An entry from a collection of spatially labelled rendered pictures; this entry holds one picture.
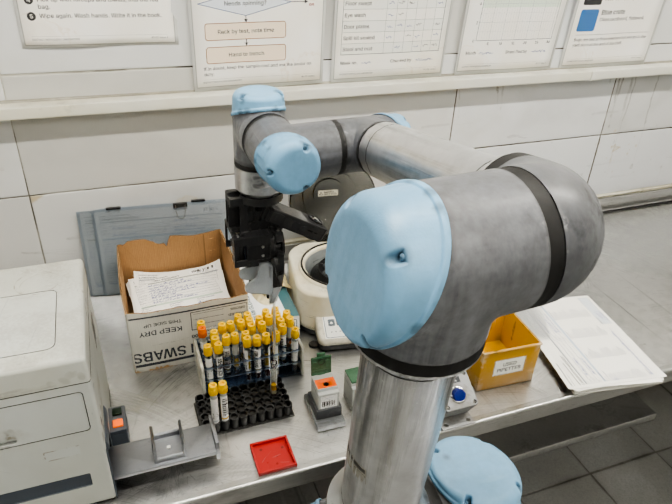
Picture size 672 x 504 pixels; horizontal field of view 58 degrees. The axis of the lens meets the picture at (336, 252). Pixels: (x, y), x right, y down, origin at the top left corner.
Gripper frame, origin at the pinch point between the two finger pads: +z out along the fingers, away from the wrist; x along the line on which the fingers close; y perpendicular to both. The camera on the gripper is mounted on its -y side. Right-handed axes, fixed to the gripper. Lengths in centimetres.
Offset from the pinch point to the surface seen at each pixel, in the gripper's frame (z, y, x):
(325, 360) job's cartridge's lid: 15.4, -9.2, 2.5
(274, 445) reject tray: 25.8, 2.8, 10.2
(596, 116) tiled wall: -6, -112, -51
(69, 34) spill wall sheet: -33, 27, -52
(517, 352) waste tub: 17, -47, 10
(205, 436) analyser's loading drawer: 22.0, 14.4, 7.7
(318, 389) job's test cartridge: 18.3, -6.5, 6.5
